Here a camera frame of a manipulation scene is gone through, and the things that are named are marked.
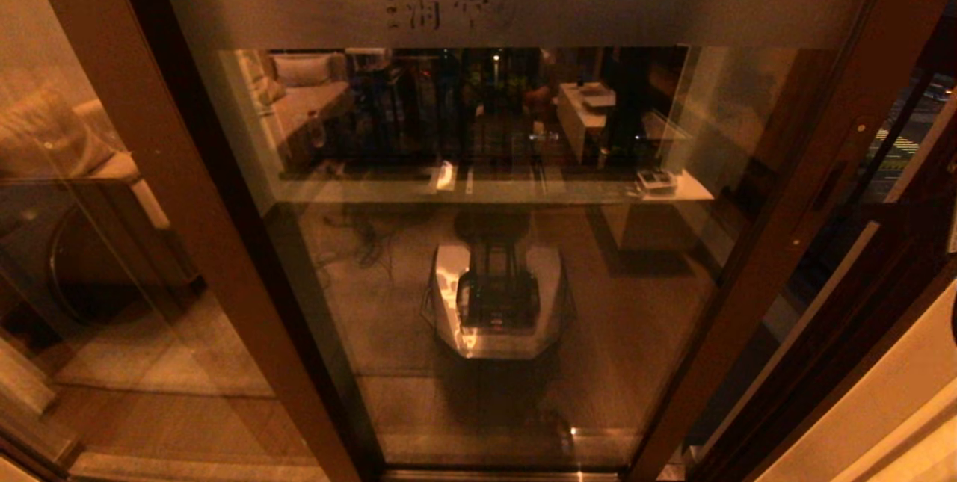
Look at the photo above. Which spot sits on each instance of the black metal balcony railing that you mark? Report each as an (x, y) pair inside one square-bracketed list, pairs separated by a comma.
[(890, 131), (419, 123)]

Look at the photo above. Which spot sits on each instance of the front-load washing machine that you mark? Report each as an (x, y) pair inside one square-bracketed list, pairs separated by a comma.
[(97, 258)]

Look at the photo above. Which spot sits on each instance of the dark brown door jamb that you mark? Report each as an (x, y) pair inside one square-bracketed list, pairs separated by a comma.
[(897, 265)]

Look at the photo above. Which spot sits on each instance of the fixed glass door brown frame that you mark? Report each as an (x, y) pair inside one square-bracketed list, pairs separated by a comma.
[(172, 168)]

